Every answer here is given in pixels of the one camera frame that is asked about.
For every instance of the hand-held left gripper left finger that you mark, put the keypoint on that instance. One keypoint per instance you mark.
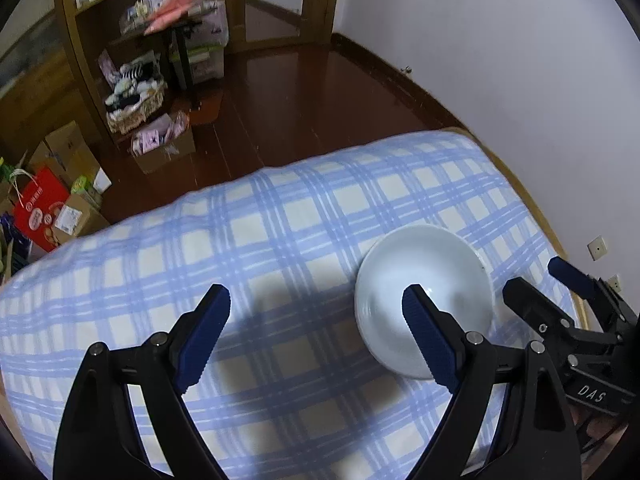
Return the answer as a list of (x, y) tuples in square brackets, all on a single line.
[(200, 345)]

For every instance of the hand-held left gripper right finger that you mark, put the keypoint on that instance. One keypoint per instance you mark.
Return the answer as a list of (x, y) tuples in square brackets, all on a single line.
[(430, 345)]

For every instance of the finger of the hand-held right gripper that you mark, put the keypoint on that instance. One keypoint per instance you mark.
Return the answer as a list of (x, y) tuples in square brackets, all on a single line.
[(570, 274), (535, 312)]

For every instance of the white bowl with orange print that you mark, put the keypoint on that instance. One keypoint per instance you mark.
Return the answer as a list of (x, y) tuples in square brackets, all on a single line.
[(425, 265)]

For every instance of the blue checked blanket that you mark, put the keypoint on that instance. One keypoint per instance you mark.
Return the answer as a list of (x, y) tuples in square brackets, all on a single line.
[(275, 235)]

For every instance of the labelled cardboard box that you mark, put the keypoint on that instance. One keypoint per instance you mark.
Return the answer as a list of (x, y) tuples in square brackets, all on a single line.
[(80, 220)]

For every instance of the cardboard box of pink packets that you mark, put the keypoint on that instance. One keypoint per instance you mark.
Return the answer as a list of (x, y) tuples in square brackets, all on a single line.
[(165, 155)]

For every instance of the green packet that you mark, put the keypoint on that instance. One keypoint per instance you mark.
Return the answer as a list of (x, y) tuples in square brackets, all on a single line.
[(82, 185)]

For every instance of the red gift bag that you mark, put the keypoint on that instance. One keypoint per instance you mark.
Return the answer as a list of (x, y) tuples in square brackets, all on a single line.
[(35, 210)]

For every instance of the large cardboard box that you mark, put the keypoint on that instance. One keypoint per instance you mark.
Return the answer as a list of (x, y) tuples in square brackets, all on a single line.
[(65, 150)]

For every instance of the wicker basket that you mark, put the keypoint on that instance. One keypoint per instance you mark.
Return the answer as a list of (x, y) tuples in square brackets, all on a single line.
[(132, 115)]

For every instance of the small side table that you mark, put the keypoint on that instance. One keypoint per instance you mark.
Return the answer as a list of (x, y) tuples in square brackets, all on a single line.
[(182, 55)]

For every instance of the pink patterned bag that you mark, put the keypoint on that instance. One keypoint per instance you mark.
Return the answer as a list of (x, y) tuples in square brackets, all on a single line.
[(107, 67)]

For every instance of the wooden wardrobe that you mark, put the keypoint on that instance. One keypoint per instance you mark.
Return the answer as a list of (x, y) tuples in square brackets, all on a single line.
[(30, 85)]

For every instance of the white printed carton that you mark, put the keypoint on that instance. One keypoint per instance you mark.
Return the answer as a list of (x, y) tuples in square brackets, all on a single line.
[(212, 25)]

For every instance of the pink papers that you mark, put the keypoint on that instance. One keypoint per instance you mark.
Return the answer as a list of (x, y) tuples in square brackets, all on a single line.
[(170, 15)]

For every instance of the wooden corner shelf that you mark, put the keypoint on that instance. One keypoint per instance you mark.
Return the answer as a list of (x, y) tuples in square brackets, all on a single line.
[(67, 20)]

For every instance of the wooden door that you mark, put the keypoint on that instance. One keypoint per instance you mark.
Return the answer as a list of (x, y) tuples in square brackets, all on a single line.
[(320, 0)]

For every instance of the wall socket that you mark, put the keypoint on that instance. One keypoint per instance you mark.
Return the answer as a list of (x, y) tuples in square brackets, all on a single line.
[(616, 284), (598, 248)]

